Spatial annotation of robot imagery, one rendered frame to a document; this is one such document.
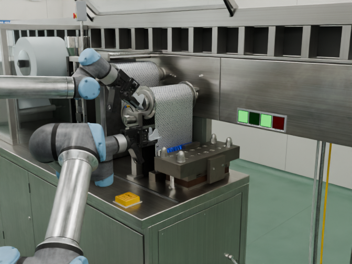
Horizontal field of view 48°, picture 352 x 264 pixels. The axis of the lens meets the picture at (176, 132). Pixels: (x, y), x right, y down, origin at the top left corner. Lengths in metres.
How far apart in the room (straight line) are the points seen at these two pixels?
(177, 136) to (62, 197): 0.87
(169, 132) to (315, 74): 0.67
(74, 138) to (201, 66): 0.93
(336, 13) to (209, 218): 0.95
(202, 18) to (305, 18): 0.52
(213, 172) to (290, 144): 2.76
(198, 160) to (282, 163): 2.94
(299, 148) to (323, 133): 2.79
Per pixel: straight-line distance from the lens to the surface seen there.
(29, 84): 1.36
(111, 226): 1.68
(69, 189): 1.08
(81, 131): 1.18
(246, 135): 4.74
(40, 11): 7.60
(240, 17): 1.79
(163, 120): 1.74
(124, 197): 1.56
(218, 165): 1.74
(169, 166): 1.64
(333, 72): 1.57
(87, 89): 1.38
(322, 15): 1.59
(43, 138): 1.20
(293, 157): 4.46
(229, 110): 1.84
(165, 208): 1.52
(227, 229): 1.87
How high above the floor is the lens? 1.55
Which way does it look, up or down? 14 degrees down
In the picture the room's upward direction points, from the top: straight up
